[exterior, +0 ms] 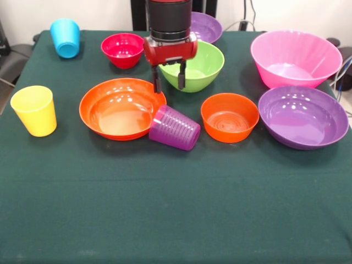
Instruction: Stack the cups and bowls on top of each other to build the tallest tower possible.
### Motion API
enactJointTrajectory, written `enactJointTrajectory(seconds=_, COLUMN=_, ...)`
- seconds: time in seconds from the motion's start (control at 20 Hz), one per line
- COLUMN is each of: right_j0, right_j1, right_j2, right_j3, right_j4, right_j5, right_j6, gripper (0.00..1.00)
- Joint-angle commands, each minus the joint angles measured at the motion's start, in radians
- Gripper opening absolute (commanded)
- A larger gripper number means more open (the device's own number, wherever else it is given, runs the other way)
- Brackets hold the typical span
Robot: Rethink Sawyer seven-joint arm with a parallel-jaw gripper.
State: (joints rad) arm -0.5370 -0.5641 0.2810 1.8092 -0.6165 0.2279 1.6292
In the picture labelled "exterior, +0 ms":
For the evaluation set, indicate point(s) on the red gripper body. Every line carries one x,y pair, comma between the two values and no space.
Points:
170,53

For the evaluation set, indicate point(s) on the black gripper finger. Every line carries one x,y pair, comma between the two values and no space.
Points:
156,81
182,75

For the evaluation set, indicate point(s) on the green bowl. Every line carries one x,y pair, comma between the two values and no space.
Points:
203,71

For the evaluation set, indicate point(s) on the small red bowl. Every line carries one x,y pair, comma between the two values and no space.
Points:
121,56

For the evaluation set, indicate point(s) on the purple bowl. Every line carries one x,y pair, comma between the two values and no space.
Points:
302,123
207,27

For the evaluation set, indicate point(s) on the large orange bowl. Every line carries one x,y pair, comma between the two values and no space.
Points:
118,112

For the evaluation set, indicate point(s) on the purple plastic cup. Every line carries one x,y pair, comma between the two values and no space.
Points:
176,129

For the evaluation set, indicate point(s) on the small orange bowl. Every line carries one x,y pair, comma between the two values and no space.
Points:
231,132

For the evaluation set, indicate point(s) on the blue plastic cup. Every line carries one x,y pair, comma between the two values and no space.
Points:
66,38

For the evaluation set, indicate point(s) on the large pink bowl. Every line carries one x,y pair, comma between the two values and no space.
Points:
294,74

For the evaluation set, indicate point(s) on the dark green table cloth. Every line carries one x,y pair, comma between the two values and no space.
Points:
176,206

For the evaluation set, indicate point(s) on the yellow plastic cup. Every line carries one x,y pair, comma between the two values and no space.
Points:
34,121

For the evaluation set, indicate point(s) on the black chair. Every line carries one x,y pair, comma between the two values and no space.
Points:
12,63

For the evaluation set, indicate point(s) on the black equipment with knob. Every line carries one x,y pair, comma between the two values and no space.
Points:
347,53

